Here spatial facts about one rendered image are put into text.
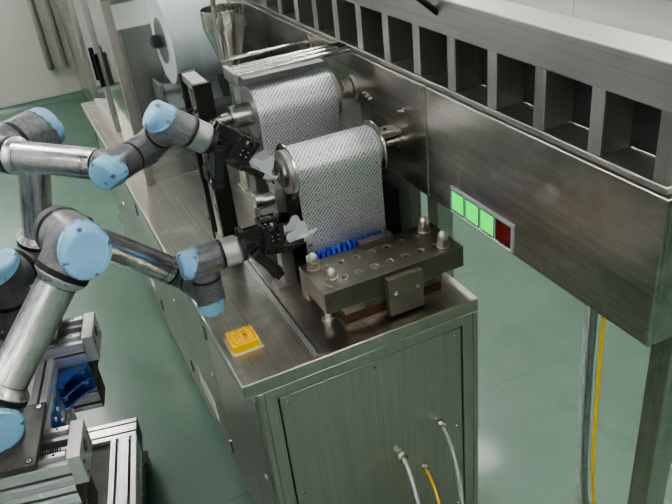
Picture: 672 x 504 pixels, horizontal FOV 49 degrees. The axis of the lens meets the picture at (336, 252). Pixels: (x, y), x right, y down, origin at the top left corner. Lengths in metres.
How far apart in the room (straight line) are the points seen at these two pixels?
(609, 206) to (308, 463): 1.04
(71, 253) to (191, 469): 1.45
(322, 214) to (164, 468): 1.37
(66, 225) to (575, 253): 1.04
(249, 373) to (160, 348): 1.74
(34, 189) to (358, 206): 0.89
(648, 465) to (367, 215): 0.91
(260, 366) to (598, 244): 0.84
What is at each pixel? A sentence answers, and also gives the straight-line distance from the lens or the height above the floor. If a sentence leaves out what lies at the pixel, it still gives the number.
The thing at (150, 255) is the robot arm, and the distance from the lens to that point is 1.88.
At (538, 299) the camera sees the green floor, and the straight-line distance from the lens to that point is 3.54.
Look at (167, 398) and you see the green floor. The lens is 3.21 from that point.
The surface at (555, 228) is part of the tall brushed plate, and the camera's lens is 1.52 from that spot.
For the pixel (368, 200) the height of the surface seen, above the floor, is 1.13.
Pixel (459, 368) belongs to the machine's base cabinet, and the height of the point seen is 0.69.
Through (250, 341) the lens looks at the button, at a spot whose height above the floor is 0.92.
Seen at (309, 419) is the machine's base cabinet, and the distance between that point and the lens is 1.89.
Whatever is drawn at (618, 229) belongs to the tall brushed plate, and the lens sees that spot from 1.39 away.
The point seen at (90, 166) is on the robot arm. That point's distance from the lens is 1.73.
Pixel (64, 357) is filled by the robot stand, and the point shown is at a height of 0.72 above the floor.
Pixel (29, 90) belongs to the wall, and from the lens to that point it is 7.37.
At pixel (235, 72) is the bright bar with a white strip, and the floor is 1.46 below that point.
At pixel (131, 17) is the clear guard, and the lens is 2.69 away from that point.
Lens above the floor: 2.02
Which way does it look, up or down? 31 degrees down
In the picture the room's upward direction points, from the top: 7 degrees counter-clockwise
